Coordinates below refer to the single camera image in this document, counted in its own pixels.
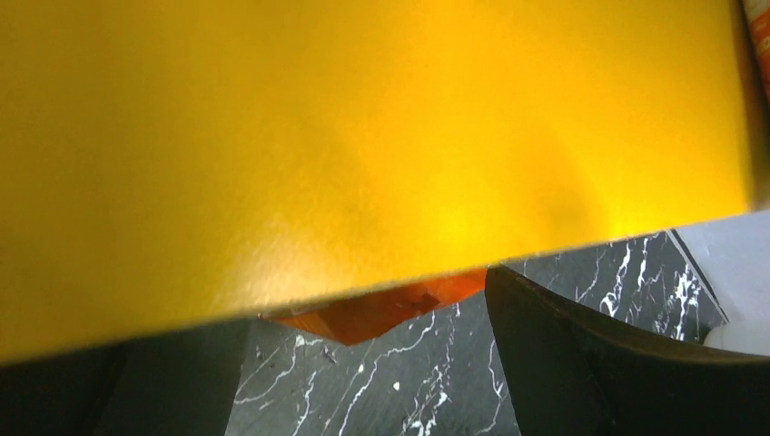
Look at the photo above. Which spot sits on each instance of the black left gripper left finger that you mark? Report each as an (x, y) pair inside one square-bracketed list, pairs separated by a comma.
[(176, 383)]

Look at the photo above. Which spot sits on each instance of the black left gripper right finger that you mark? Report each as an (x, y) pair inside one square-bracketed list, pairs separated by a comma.
[(571, 370)]

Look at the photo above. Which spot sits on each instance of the white orange snack bag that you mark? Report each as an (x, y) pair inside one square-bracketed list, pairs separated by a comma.
[(369, 316)]

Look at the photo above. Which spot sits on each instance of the green red snack bag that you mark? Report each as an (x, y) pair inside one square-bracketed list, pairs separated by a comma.
[(757, 16)]

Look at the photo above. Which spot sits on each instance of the white fruit tray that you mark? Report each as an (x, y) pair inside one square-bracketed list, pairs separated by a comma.
[(747, 336)]

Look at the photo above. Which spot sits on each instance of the blue yellow shelf unit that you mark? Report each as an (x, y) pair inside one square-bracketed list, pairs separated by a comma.
[(169, 163)]

